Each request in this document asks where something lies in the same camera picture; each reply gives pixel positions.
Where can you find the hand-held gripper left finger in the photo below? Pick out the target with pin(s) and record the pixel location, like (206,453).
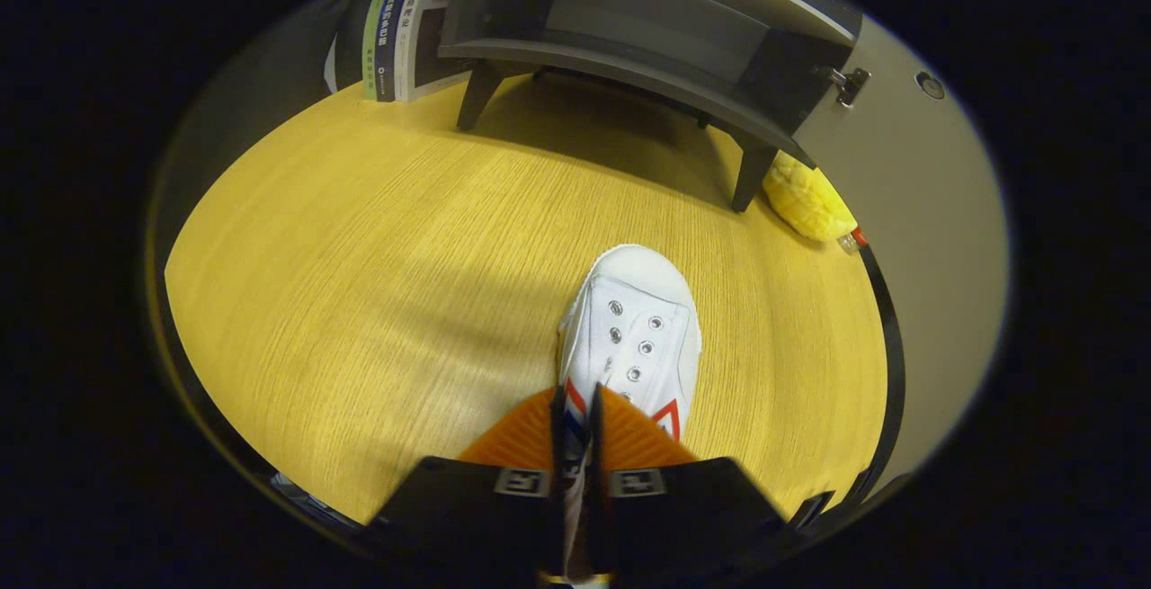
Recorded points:
(557,454)

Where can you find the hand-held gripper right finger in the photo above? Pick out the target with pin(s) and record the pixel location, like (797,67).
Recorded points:
(596,472)

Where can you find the white canvas shoe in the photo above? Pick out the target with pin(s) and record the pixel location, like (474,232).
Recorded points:
(643,301)

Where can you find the dark grey shoe cabinet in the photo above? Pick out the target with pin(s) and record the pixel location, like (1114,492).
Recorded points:
(629,22)

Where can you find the yellow plush toy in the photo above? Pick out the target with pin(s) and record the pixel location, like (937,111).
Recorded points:
(805,198)

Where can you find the clear plastic bottle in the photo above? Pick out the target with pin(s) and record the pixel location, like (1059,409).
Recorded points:
(852,240)

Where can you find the blue spine book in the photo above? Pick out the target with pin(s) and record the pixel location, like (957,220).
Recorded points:
(389,40)

